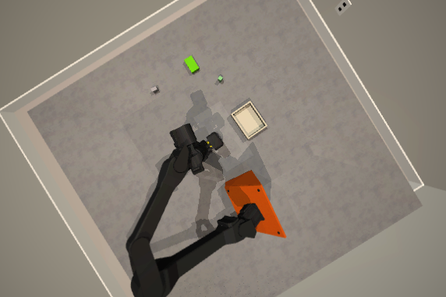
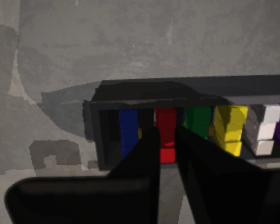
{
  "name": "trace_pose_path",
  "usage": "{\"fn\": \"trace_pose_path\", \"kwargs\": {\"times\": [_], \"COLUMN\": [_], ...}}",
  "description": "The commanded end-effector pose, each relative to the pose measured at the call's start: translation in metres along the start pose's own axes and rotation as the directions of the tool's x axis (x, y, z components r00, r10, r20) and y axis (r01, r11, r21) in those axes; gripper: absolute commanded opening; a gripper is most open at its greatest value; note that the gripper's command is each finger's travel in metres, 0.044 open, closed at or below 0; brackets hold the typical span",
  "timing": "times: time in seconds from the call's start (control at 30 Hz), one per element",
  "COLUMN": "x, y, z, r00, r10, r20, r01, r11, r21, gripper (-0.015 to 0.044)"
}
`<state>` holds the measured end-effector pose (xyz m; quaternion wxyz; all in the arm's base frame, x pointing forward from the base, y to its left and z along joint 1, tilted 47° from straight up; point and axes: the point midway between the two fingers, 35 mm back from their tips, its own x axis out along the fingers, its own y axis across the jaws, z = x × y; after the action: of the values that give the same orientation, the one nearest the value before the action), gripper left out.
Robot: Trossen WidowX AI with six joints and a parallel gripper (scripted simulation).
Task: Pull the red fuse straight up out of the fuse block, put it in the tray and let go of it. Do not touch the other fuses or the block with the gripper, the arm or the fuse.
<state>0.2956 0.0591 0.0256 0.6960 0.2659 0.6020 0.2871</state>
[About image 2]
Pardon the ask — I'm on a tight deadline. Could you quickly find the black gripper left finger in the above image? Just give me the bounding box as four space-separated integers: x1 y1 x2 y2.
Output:
4 126 161 224

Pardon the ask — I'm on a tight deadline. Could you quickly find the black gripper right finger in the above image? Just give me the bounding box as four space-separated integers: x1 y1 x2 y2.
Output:
174 126 280 224

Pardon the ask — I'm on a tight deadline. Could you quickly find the red blade fuse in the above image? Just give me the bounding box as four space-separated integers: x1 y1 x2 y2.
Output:
155 107 176 163

